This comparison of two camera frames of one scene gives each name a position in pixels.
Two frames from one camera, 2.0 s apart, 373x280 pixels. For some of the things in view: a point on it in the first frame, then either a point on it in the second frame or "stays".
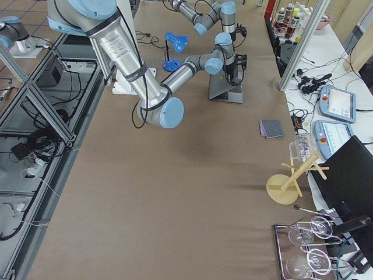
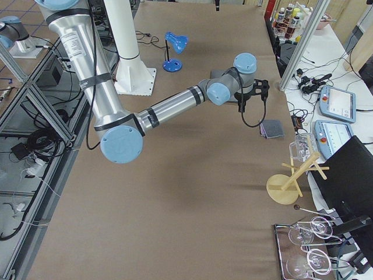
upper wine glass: [302, 234] stays
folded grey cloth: [271, 128] stays
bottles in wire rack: [287, 22] stays
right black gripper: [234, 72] to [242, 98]
